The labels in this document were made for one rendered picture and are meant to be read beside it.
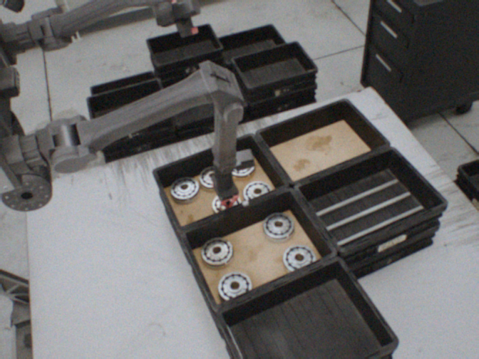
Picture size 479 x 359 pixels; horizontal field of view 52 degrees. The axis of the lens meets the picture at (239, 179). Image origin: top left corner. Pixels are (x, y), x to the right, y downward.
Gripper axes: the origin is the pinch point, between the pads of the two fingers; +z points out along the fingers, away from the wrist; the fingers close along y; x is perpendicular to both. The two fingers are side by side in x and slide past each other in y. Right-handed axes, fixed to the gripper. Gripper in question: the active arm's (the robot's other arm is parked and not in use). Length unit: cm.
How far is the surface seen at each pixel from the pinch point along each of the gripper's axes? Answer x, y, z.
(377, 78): -131, 99, 52
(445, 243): -67, -36, 15
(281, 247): -10.5, -21.8, 4.2
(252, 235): -4.0, -13.6, 4.4
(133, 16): -18, 289, 76
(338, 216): -33.3, -18.7, 3.2
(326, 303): -14.6, -45.1, 4.6
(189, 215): 12.9, 3.5, 4.8
